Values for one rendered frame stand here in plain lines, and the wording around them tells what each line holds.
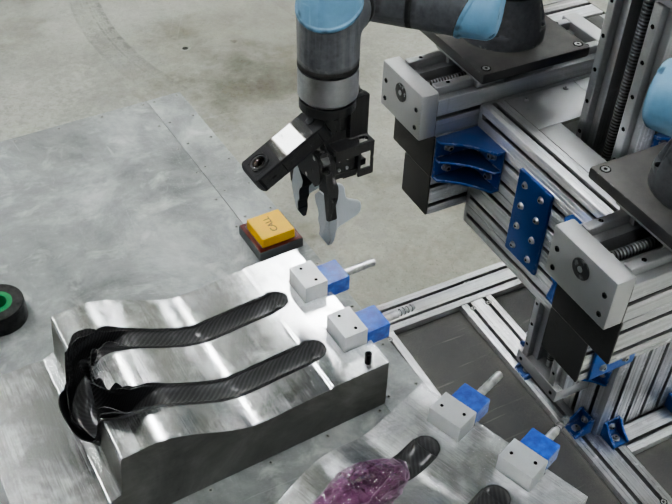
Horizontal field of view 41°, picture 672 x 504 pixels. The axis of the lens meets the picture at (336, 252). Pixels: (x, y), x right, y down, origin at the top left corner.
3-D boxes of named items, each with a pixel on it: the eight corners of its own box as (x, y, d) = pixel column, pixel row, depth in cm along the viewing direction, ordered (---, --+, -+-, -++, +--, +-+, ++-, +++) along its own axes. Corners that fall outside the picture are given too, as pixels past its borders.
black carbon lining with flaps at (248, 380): (279, 296, 133) (278, 248, 127) (335, 369, 123) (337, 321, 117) (47, 387, 120) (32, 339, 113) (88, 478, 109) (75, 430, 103)
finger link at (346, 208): (369, 240, 122) (362, 178, 118) (332, 254, 120) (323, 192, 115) (357, 232, 125) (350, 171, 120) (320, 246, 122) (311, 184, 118)
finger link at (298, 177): (333, 205, 129) (344, 164, 121) (296, 218, 126) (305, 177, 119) (322, 189, 130) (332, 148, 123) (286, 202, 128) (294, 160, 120)
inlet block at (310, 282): (364, 264, 139) (365, 238, 136) (381, 284, 136) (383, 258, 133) (289, 294, 134) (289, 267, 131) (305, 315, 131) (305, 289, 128)
